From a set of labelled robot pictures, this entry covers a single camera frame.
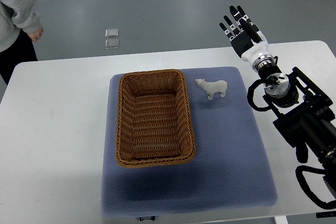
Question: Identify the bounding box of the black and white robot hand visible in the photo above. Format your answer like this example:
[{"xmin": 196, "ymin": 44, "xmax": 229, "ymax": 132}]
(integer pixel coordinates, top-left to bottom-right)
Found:
[{"xmin": 219, "ymin": 6, "xmax": 268, "ymax": 61}]

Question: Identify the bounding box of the person's bare hand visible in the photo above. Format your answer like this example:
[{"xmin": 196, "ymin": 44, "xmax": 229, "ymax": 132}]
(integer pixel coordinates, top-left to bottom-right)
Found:
[{"xmin": 27, "ymin": 27, "xmax": 44, "ymax": 42}]

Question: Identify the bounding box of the white bear figurine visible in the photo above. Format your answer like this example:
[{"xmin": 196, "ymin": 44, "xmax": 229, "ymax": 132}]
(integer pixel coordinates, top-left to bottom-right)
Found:
[{"xmin": 195, "ymin": 79, "xmax": 227, "ymax": 100}]

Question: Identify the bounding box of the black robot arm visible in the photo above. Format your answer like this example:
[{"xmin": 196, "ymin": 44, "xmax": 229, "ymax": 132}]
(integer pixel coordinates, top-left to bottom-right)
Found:
[{"xmin": 247, "ymin": 53, "xmax": 335, "ymax": 210}]

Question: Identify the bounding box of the brown wicker basket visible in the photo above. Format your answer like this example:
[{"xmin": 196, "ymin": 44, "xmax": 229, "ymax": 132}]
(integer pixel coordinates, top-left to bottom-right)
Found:
[{"xmin": 115, "ymin": 69, "xmax": 196, "ymax": 168}]

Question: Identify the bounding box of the person in grey hoodie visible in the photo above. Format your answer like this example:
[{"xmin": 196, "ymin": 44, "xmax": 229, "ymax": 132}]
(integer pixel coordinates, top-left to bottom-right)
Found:
[{"xmin": 1, "ymin": 0, "xmax": 42, "ymax": 84}]

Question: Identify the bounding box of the lower metal floor plate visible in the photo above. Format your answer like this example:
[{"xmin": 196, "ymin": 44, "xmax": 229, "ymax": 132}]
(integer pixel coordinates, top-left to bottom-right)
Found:
[{"xmin": 105, "ymin": 38, "xmax": 119, "ymax": 49}]

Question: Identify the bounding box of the metal floor plate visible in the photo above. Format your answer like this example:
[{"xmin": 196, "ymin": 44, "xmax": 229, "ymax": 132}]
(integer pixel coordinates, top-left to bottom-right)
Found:
[
  {"xmin": 105, "ymin": 28, "xmax": 119, "ymax": 38},
  {"xmin": 105, "ymin": 38, "xmax": 119, "ymax": 49}
]

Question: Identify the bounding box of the upper metal floor plate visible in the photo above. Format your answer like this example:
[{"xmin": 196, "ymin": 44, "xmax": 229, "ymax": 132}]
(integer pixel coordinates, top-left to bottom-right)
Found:
[{"xmin": 105, "ymin": 28, "xmax": 119, "ymax": 38}]

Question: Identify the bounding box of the blue-grey textured mat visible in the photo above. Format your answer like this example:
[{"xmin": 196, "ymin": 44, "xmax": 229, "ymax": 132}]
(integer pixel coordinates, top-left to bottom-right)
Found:
[{"xmin": 101, "ymin": 67, "xmax": 277, "ymax": 218}]

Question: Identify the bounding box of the black table control panel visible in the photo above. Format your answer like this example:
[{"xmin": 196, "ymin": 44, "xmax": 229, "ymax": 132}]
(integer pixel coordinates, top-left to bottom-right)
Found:
[{"xmin": 316, "ymin": 211, "xmax": 336, "ymax": 218}]

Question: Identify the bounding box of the black table label tag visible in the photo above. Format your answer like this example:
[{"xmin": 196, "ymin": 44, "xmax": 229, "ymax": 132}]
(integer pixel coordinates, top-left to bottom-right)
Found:
[{"xmin": 139, "ymin": 216, "xmax": 155, "ymax": 221}]

